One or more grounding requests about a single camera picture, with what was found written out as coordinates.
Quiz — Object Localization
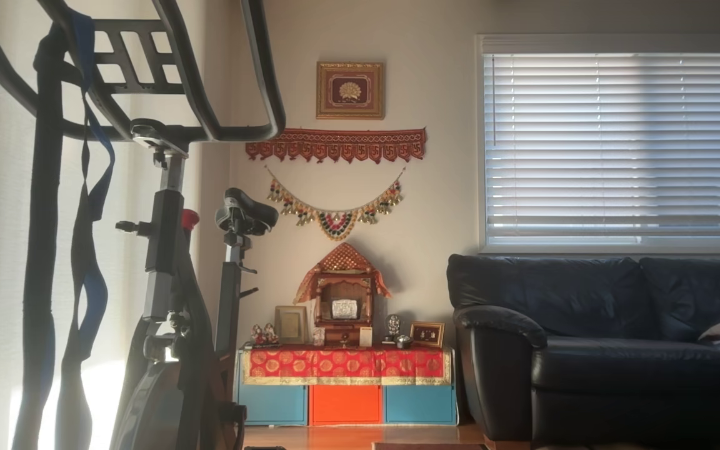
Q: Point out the small wooden shrine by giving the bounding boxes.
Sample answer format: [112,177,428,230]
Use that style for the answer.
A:
[294,242,392,348]

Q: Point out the small dark framed picture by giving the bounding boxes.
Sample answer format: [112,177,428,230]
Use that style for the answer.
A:
[410,321,446,349]

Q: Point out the red gold brocade cloth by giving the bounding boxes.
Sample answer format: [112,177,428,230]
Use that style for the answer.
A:
[241,347,453,386]

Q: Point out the small colourful figurines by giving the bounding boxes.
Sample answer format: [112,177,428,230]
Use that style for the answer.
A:
[251,323,281,348]

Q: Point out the blue orange low cabinet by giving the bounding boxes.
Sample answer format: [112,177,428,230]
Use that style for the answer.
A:
[235,347,459,427]

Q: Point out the black exercise bike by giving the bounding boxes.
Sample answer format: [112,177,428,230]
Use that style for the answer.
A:
[0,0,287,450]

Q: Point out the black leather sofa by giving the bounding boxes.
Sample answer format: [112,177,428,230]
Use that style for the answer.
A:
[446,253,720,444]

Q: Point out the white window blinds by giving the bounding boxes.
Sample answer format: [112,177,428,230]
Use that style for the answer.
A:
[484,53,720,246]

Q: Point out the white curtain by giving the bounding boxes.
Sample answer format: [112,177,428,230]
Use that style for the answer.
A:
[0,0,236,450]

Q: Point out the beaded wall garland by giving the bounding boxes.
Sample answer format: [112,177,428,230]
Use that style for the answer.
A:
[265,166,406,242]

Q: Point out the red embroidered wall hanging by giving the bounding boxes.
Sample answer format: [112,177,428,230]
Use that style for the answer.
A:
[246,128,427,164]

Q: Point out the gold standing picture frame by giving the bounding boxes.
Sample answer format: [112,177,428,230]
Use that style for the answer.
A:
[274,305,309,345]

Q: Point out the gold framed wall picture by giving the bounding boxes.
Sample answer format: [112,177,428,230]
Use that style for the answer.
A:
[316,61,385,120]

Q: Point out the blue hanging strap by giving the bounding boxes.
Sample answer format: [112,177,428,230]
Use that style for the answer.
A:
[54,9,117,450]

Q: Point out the white window frame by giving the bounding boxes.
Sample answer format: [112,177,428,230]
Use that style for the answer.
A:
[476,34,720,255]

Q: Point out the black hanging strap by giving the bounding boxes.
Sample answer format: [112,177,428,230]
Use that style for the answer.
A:
[13,24,66,450]

